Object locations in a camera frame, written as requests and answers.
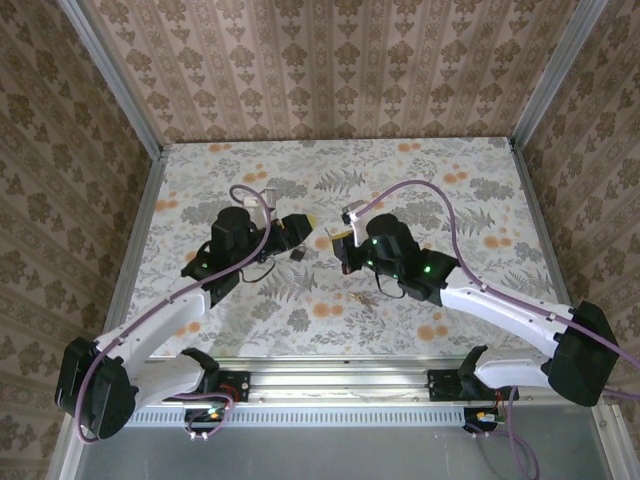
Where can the aluminium side rail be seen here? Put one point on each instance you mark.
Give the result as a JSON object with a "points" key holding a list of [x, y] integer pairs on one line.
{"points": [[132, 250], [550, 250]]}

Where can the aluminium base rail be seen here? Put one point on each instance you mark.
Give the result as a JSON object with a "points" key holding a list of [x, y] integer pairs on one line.
{"points": [[340, 380]]}

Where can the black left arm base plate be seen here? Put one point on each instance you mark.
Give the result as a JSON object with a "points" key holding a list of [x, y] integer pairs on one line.
{"points": [[235, 385]]}

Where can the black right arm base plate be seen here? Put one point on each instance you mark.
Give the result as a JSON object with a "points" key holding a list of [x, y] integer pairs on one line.
{"points": [[442, 385]]}

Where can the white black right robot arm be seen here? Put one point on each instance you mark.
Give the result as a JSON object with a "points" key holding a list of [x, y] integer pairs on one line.
{"points": [[500, 306]]}

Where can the black padlock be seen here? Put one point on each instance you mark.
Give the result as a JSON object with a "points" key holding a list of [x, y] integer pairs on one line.
{"points": [[298, 255]]}

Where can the aluminium frame post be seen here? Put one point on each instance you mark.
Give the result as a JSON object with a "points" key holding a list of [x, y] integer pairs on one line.
{"points": [[120, 85], [554, 75]]}

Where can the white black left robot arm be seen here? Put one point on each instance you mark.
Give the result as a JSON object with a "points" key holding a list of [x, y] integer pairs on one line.
{"points": [[165, 317]]}

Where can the floral table mat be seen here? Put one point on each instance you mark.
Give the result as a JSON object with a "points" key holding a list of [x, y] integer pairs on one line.
{"points": [[325, 165]]}

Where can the grey metal panel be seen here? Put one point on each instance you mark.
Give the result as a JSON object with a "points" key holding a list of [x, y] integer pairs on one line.
{"points": [[325, 455]]}

